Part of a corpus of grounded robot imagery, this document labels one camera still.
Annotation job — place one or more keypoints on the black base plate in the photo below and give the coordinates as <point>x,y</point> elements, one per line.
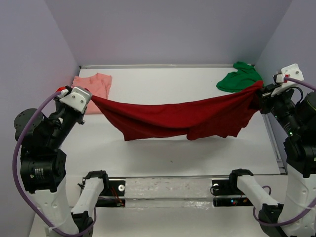
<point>224,195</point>
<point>113,195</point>

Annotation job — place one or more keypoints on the pink t shirt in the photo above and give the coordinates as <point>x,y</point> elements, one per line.
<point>98,84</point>

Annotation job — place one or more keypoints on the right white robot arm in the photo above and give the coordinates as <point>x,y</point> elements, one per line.
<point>296,217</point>

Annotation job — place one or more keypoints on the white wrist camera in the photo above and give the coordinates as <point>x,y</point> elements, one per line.
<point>292,71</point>
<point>76,98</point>

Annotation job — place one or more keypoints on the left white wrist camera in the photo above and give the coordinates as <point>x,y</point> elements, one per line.
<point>76,98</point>

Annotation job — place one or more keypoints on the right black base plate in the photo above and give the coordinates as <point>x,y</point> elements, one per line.
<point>224,195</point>

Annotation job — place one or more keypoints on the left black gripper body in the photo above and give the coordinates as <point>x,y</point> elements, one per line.
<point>77,114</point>

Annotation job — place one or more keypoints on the red t shirt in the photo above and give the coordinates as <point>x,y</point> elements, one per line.
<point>221,116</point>

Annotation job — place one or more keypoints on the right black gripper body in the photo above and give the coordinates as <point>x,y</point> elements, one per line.
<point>265,98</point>

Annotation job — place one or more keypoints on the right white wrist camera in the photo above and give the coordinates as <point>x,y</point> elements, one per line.
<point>292,71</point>

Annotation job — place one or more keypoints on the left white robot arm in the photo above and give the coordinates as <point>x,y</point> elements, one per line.
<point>39,167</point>

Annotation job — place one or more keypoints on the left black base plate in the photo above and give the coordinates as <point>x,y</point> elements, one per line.
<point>113,195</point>

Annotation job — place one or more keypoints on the green t shirt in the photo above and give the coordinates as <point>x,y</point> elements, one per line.
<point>245,76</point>

